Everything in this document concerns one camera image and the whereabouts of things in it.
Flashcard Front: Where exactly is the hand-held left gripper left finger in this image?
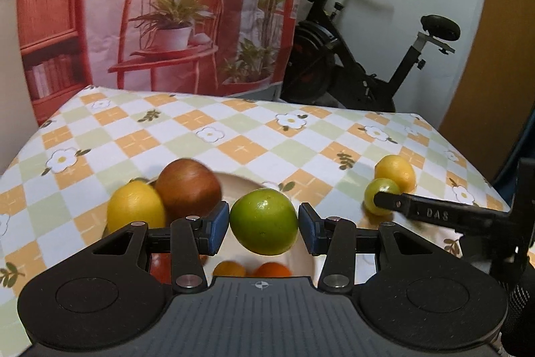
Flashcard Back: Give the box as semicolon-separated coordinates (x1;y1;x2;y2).
79;201;230;295

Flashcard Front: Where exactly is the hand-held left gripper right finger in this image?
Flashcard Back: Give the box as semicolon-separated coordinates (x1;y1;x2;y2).
298;202;456;295

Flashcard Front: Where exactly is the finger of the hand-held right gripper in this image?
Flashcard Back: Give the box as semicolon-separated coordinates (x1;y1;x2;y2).
373;191;511;234

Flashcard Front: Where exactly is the orange mandarin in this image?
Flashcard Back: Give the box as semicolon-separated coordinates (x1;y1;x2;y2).
213;261;247;277
254;262;292;277

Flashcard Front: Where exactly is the green round fruit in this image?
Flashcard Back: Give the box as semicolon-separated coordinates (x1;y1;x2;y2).
363;178;403;215
229;188;299;256

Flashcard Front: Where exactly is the beige round plate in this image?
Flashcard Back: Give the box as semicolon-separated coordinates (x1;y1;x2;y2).
144;172;320;278

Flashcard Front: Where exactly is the brownish red apple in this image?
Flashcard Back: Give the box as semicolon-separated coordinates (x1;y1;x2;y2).
155;158;222;221

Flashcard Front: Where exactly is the bright red apple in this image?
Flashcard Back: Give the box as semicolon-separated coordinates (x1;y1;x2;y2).
149;254;173;284

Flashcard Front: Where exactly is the yellow lemon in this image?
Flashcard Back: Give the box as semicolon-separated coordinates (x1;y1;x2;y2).
107;180;167;234
374;155;416;192

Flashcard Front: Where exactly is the wooden door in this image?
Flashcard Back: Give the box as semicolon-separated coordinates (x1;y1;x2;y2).
437;0;535;182

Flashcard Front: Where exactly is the black exercise bike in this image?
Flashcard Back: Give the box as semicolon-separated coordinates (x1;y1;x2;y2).
280;0;461;113

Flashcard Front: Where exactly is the white foam board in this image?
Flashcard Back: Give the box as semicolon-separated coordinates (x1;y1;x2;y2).
0;0;40;174

